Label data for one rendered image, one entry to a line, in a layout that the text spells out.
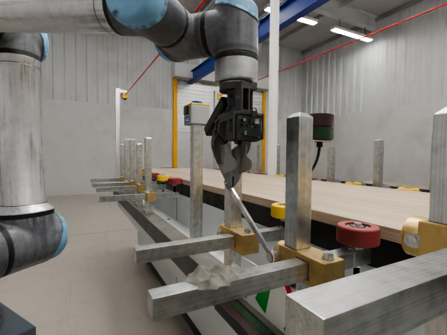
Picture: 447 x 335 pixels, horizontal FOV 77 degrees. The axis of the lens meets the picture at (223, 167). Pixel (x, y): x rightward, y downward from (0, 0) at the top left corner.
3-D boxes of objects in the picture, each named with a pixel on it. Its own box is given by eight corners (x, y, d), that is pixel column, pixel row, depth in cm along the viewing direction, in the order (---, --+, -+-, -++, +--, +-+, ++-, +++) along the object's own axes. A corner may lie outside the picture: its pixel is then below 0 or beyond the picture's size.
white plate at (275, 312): (325, 371, 45) (327, 310, 44) (241, 298, 68) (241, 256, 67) (328, 369, 45) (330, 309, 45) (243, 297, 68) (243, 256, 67)
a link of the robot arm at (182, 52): (144, 6, 58) (199, -6, 53) (173, 30, 69) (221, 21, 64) (145, 52, 58) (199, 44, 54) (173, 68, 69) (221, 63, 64)
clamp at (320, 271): (323, 294, 45) (324, 264, 45) (271, 265, 57) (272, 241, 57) (347, 287, 48) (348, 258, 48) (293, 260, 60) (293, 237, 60)
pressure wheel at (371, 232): (361, 292, 51) (362, 230, 51) (326, 275, 58) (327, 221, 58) (387, 282, 55) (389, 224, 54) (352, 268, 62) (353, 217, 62)
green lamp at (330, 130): (318, 138, 51) (318, 126, 51) (295, 139, 57) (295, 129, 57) (340, 139, 54) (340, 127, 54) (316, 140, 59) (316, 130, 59)
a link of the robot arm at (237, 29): (221, 17, 64) (264, 9, 60) (220, 72, 65) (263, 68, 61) (203, -5, 55) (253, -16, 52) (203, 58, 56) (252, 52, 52)
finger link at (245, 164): (243, 188, 56) (244, 142, 56) (229, 185, 62) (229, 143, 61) (257, 187, 58) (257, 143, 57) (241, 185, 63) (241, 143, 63)
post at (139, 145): (137, 215, 185) (137, 143, 183) (136, 214, 188) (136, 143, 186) (142, 215, 187) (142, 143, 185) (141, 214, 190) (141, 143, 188)
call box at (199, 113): (191, 125, 93) (191, 102, 93) (183, 127, 99) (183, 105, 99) (209, 126, 96) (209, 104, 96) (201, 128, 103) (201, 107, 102)
